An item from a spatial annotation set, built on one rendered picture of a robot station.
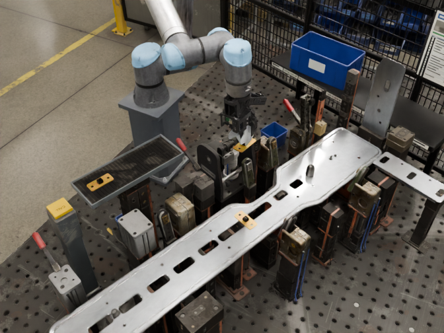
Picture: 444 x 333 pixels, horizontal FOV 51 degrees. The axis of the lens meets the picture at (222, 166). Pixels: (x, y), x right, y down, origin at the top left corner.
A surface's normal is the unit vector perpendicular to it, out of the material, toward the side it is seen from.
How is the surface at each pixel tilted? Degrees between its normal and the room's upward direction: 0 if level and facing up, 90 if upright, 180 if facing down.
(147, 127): 90
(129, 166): 0
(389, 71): 90
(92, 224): 0
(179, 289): 0
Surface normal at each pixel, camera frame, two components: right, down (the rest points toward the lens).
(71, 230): 0.67, 0.51
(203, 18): -0.50, 0.58
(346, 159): 0.00, -0.72
